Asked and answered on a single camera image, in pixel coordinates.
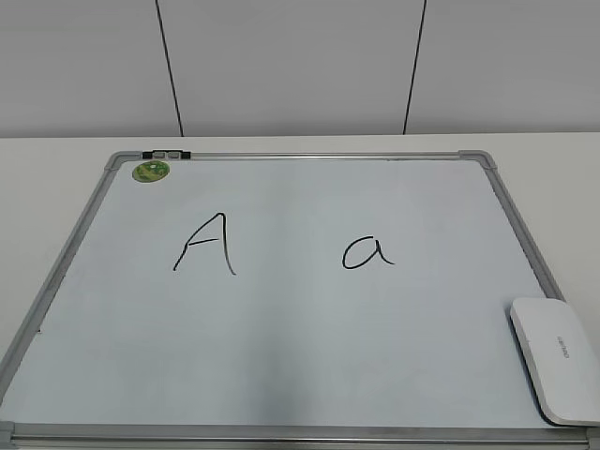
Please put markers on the white whiteboard eraser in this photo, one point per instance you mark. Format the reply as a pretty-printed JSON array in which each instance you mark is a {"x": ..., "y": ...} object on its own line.
[{"x": 560, "y": 359}]

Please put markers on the white framed whiteboard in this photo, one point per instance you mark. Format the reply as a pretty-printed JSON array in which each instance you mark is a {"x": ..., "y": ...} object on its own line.
[{"x": 286, "y": 301}]

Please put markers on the green round magnet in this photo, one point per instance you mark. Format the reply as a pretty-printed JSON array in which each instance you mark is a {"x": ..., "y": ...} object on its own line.
[{"x": 150, "y": 171}]

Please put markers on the black grey hanging clip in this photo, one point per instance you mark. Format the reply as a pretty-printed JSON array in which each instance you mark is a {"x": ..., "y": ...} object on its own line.
[{"x": 166, "y": 154}]

